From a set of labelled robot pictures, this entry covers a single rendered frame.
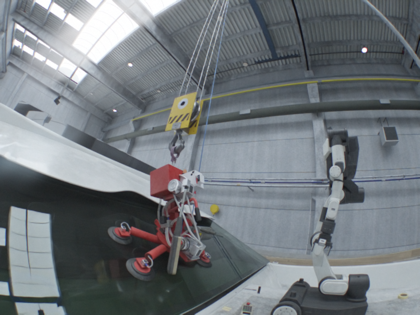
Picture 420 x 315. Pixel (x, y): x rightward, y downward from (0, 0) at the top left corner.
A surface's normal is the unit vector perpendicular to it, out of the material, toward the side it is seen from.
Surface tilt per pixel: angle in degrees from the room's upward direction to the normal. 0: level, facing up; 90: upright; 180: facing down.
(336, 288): 90
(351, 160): 90
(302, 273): 90
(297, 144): 90
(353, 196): 113
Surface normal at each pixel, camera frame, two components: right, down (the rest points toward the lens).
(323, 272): -0.59, -0.35
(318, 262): -0.60, 0.08
